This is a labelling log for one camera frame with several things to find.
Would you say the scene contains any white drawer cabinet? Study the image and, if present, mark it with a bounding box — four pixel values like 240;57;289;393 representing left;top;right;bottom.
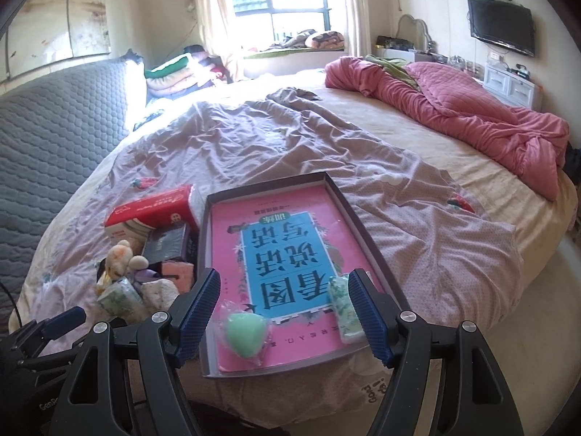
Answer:
481;61;543;112

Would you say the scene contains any green sponge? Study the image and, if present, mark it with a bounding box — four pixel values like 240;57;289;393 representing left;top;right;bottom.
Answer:
213;300;273;368

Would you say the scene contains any black cable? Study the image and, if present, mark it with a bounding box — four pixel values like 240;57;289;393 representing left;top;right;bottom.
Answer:
0;282;23;332

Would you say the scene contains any green cloth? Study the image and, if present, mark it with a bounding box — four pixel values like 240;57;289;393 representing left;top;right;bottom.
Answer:
365;54;420;89

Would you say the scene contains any red tissue pack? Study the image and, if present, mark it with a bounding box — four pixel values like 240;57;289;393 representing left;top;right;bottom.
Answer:
103;185;207;241

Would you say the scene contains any green floral tissue pack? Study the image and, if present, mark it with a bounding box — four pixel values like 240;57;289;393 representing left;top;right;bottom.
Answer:
328;275;367;345
97;279;146;325

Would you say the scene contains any pink book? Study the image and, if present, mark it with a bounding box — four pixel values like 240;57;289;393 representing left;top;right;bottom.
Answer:
211;185;386;373

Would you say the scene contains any bed with beige sheet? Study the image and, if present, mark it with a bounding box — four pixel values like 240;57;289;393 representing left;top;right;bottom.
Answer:
13;70;579;436

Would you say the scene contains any cream plush toy purple ribbon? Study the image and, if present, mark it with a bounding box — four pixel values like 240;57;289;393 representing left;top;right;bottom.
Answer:
95;242;162;291

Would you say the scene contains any black television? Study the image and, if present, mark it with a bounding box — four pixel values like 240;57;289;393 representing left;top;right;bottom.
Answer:
467;0;536;57

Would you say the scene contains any flower wall painting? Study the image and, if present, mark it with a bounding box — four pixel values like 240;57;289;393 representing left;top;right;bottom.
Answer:
0;0;112;85

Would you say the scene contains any grey quilted headboard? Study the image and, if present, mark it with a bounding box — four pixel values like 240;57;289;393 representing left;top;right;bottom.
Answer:
0;57;148;323

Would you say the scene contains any window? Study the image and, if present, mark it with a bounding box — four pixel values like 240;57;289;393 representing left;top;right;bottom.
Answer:
227;0;334;51

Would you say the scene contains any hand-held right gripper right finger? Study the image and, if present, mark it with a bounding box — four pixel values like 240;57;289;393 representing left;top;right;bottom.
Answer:
347;268;529;436

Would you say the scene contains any green window seat cushion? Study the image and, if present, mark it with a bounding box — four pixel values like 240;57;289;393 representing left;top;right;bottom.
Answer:
243;48;346;61

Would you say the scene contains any black box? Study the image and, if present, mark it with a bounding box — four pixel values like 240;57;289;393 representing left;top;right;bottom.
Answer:
141;223;199;264

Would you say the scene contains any cream curtain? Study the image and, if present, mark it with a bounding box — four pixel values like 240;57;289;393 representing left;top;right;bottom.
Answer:
193;0;246;85
340;0;377;57

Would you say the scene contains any grey cardboard box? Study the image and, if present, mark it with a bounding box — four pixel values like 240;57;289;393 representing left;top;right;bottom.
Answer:
198;171;415;379

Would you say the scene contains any patterned blanket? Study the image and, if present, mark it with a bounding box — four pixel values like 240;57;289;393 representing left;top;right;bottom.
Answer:
268;29;348;51

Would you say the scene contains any pink quilt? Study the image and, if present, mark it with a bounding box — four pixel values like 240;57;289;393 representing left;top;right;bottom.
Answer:
324;54;572;201

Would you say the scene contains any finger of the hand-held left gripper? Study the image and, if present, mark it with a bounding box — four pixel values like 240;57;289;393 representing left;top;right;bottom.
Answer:
8;306;88;356

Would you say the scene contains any white dressing table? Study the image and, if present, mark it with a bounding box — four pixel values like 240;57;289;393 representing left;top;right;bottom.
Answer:
371;34;484;78

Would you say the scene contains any white floral scrunchie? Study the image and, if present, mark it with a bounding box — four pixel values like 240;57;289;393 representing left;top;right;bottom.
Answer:
141;277;180;316

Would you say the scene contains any purple strawberry print blanket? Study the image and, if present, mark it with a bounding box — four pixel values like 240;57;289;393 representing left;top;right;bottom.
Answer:
13;86;527;436

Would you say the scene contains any curved frame mirror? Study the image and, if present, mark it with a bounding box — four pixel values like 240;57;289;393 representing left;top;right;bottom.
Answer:
395;13;432;51

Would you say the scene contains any stack of folded blankets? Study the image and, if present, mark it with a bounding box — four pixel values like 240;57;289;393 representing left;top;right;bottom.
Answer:
143;45;228;101

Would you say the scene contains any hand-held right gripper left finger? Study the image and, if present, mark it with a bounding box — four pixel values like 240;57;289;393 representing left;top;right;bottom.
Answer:
51;267;222;436

